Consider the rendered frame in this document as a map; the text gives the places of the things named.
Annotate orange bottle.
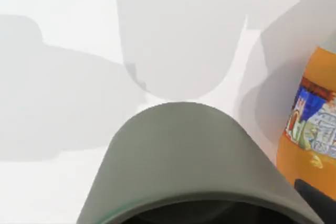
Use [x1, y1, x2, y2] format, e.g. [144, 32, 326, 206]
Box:
[276, 31, 336, 200]

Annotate grey-green cup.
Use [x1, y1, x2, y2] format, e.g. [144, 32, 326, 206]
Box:
[76, 101, 326, 224]

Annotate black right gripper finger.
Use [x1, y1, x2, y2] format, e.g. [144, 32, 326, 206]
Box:
[293, 178, 336, 224]

